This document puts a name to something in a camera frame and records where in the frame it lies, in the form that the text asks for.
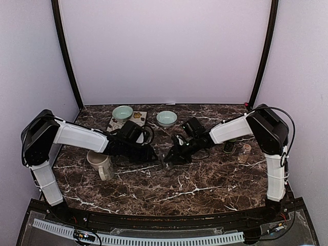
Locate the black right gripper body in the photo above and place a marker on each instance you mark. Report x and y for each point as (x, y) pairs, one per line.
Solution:
(184, 154)

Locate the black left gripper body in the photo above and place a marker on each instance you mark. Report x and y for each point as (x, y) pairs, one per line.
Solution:
(137, 156)

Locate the clear weekly pill organizer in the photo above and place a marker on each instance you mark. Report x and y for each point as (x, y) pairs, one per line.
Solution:
(167, 166)

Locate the green lid pill bottle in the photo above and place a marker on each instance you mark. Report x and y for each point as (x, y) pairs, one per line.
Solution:
(229, 146)

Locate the clear bottle yellow capsules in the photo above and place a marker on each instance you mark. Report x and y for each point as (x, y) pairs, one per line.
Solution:
(244, 153)

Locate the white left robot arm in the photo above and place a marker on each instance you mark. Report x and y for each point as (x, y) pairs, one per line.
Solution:
(131, 141)

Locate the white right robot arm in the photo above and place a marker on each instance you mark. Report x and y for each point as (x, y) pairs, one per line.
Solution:
(272, 138)

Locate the light blue ribbed bowl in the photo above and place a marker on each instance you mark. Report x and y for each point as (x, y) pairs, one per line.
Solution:
(166, 118)

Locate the beige ceramic mug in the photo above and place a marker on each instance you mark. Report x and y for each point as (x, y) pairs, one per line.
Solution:
(102, 164)

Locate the small celadon bowl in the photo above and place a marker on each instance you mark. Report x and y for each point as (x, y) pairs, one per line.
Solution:
(122, 113)

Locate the white slotted cable duct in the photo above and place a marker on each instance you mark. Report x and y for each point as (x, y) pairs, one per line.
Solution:
(138, 237)

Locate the black front rail base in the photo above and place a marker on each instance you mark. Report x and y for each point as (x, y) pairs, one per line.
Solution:
(293, 226)

